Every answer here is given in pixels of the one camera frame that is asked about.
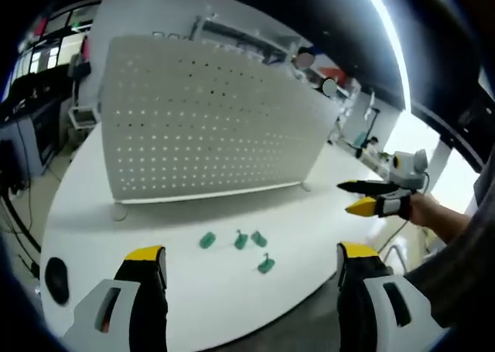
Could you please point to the white rolling cart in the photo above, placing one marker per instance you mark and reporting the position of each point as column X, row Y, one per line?
column 81, row 96

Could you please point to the green hook assembly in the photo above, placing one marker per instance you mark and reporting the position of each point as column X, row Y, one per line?
column 241, row 240
column 207, row 240
column 266, row 265
column 259, row 238

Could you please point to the dark workbench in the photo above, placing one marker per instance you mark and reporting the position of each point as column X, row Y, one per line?
column 29, row 127

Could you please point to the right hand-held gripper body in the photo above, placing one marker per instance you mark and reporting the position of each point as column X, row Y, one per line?
column 408, row 168

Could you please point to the white pegboard mounting plate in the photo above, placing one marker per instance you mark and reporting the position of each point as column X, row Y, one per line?
column 209, row 124

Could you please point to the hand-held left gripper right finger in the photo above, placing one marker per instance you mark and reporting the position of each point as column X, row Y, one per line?
column 363, row 290

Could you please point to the person's dark sleeve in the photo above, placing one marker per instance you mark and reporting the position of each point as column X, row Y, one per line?
column 456, row 267

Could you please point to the white metal shelf rack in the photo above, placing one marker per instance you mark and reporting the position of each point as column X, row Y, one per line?
column 247, row 38

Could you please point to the black round table grommet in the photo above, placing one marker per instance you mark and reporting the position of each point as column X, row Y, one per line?
column 57, row 279

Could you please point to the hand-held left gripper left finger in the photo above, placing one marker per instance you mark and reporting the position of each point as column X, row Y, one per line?
column 127, row 290

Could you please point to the white pegboard foot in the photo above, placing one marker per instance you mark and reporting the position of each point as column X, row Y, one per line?
column 119, row 212
column 305, row 186

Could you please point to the white metal chair frame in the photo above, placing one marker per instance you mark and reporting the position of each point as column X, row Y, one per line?
column 396, row 257

